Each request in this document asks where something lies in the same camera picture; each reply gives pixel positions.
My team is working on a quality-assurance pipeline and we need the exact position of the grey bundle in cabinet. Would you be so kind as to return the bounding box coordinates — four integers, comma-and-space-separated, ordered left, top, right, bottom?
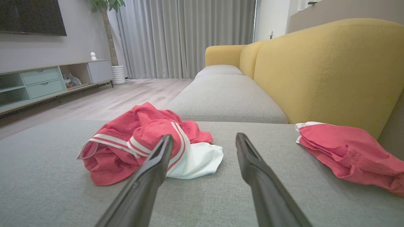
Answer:
62, 73, 82, 88

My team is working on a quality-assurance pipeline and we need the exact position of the low white TV cabinet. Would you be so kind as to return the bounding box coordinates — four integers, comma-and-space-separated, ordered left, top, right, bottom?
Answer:
0, 59, 114, 116

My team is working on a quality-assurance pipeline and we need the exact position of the grey pleated curtain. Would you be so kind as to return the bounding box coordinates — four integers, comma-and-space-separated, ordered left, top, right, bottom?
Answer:
116, 0, 257, 79

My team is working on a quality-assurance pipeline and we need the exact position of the black flat television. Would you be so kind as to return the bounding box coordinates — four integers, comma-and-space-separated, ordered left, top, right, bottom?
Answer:
0, 0, 67, 37

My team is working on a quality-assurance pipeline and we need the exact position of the green potted tree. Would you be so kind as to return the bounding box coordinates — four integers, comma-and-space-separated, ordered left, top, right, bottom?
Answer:
89, 0, 126, 67

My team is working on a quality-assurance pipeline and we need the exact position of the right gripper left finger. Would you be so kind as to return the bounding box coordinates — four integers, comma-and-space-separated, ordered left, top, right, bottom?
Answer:
95, 134, 174, 227

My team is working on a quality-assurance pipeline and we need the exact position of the red garment with white stripes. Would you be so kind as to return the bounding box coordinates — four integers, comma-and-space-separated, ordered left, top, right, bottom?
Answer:
77, 102, 224, 187

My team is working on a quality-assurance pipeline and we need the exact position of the grey sofa seat cushion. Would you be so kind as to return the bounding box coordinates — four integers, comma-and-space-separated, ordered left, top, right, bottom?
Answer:
166, 75, 288, 124
194, 65, 244, 79

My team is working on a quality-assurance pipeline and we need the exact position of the white cabinet door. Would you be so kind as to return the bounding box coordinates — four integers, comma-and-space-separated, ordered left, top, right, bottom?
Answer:
87, 61, 114, 84

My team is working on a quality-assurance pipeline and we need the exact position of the folded red garment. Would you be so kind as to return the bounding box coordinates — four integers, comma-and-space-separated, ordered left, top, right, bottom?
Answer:
295, 121, 404, 197

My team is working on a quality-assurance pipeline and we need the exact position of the teal cabinet drawer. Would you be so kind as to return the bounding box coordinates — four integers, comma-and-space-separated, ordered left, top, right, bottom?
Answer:
20, 67, 61, 86
26, 79, 67, 100

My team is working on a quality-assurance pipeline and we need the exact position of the white ribbed plant pot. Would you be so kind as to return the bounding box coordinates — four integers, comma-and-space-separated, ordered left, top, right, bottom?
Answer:
111, 65, 127, 85

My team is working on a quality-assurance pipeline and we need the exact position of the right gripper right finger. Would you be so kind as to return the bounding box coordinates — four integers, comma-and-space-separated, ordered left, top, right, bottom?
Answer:
235, 133, 313, 227

